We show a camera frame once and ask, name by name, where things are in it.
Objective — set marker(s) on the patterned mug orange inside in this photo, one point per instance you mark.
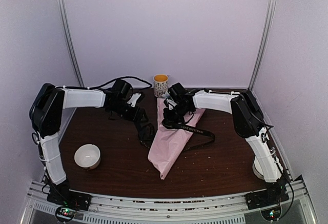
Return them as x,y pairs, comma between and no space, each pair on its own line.
160,85

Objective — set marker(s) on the black lettered ribbon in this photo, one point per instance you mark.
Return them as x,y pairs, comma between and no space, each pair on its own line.
179,131

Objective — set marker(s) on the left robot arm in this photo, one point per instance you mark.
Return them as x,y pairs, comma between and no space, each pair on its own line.
46,115

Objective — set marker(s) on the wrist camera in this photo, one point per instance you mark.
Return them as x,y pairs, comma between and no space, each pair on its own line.
169,103
135,98

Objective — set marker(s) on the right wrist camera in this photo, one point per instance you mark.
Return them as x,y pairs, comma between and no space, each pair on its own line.
169,103

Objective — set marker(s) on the front aluminium rail base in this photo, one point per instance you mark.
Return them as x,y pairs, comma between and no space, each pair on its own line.
218,209

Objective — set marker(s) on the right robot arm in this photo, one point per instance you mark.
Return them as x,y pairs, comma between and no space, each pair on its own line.
248,124

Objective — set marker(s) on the purple pink wrapping paper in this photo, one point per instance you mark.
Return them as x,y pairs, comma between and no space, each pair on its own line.
167,147

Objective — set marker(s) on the aluminium frame post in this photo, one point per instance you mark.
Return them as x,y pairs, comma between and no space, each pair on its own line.
270,12
69,42

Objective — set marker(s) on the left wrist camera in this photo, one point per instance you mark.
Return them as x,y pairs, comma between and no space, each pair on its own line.
135,98

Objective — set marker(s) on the right aluminium frame post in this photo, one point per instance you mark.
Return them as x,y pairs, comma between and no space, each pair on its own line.
270,12

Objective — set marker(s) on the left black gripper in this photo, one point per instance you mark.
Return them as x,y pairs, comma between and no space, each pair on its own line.
137,118

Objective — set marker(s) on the white round bowl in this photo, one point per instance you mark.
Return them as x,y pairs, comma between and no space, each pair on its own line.
88,156

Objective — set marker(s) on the left aluminium frame post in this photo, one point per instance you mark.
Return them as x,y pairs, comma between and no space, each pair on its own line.
69,42

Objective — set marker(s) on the white scalloped bowl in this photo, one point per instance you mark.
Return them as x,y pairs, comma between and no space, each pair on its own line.
257,170

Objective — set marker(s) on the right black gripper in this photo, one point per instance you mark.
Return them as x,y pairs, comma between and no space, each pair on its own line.
170,120

